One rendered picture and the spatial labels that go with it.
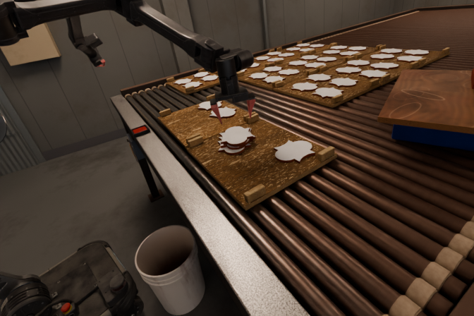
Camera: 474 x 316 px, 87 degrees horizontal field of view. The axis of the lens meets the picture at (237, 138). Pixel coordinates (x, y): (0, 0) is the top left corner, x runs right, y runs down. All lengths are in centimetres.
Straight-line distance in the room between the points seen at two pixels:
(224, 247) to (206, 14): 341
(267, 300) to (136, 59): 332
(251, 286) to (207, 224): 19
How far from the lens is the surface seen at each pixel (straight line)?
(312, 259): 58
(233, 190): 71
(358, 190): 74
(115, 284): 147
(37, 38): 348
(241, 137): 88
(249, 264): 58
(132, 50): 357
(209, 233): 65
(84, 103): 368
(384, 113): 86
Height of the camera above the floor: 139
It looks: 28 degrees down
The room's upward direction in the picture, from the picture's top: 10 degrees counter-clockwise
